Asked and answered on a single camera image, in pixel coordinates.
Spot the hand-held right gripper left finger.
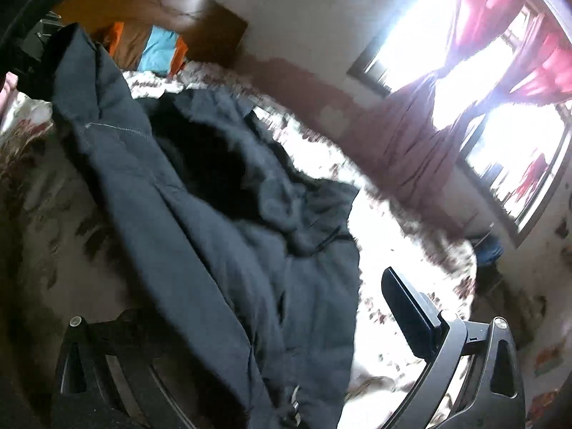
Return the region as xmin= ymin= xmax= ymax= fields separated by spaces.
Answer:
xmin=50 ymin=307 xmax=150 ymax=413

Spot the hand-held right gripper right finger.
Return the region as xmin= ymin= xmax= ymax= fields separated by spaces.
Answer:
xmin=381 ymin=266 xmax=528 ymax=429

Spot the dark navy padded jacket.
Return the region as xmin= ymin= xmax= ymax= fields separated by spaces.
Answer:
xmin=49 ymin=22 xmax=364 ymax=429

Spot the blue bag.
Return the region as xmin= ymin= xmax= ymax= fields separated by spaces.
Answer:
xmin=475 ymin=236 xmax=502 ymax=265

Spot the floral bed blanket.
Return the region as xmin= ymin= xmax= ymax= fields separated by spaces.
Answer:
xmin=0 ymin=60 xmax=480 ymax=429

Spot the orange brown blue pillow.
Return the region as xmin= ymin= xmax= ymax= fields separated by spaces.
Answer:
xmin=102 ymin=21 xmax=189 ymax=78

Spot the wooden headboard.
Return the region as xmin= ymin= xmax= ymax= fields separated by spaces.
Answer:
xmin=56 ymin=0 xmax=249 ymax=69

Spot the red hanging garment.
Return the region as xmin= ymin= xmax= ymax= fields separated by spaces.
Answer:
xmin=521 ymin=154 xmax=549 ymax=197

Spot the dark framed window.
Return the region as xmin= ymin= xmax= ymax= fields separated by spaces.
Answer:
xmin=347 ymin=0 xmax=572 ymax=247

